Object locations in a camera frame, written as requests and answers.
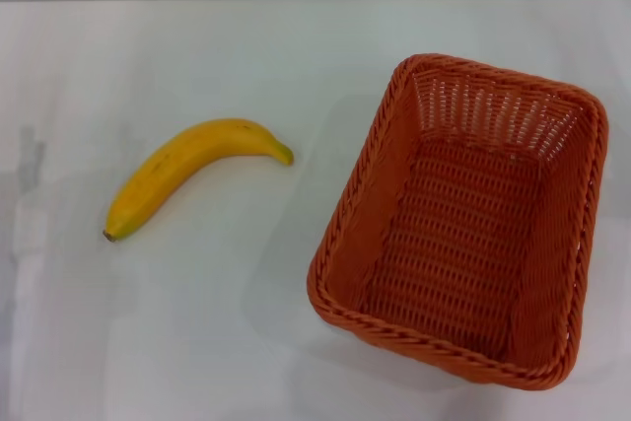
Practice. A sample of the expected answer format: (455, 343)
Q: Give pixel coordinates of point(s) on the yellow banana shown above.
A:
(162, 164)

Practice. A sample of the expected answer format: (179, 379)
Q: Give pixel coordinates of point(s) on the orange woven plastic basket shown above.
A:
(458, 243)

